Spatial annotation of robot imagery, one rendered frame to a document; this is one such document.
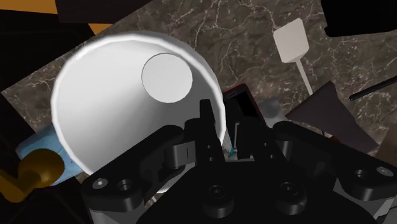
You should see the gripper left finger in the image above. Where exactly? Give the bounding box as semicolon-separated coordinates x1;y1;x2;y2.
81;99;227;214

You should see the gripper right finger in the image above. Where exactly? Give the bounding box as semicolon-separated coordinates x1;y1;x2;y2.
237;116;397;202

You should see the white cup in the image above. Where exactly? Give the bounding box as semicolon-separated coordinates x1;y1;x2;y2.
50;30;227;195

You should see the dark brown flat wedge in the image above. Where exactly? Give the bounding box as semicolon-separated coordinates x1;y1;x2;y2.
284;80;380;155

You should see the red phone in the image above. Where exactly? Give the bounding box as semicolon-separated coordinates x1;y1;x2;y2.
221;82;268;160

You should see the black pen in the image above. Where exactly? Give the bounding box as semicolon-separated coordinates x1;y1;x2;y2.
349;76;397;102

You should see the white spatula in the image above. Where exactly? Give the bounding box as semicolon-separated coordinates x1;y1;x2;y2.
272;17;314;96

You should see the light blue box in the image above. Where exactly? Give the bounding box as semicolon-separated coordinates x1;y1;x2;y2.
15;123;85;187

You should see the mustard yellow knobbed object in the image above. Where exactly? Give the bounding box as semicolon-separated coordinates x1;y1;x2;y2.
0;148;66;204

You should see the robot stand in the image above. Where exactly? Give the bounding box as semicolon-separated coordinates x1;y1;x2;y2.
319;0;397;38

